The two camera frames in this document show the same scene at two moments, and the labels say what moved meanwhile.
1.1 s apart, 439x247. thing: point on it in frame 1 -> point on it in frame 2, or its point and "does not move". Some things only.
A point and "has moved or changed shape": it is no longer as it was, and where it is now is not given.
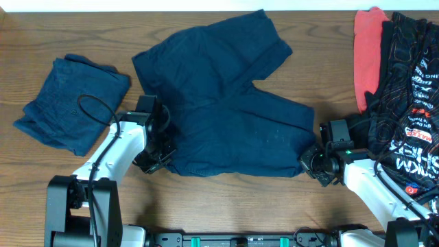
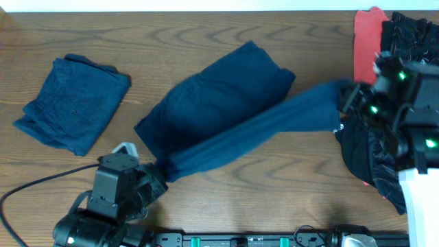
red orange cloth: (368, 35) does not move
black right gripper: (305, 161) -> (350, 104)
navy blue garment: (75, 103) does not move
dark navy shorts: (222, 123) has moved or changed shape
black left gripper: (159, 159) -> (151, 183)
